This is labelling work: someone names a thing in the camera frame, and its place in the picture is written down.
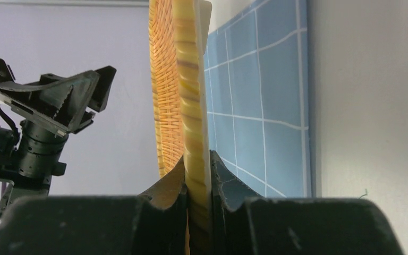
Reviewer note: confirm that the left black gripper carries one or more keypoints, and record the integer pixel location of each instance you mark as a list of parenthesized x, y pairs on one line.
[(40, 117)]

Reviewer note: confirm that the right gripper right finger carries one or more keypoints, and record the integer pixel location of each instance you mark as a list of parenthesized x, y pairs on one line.
[(233, 205)]

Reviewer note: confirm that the blue checked cloth napkin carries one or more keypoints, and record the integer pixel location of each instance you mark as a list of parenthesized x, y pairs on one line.
[(256, 69)]

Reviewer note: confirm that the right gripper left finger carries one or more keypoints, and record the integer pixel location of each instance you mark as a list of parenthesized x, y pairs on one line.
[(163, 225)]

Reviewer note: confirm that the woven bamboo placemat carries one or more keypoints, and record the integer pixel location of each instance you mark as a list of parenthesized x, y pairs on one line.
[(178, 33)]

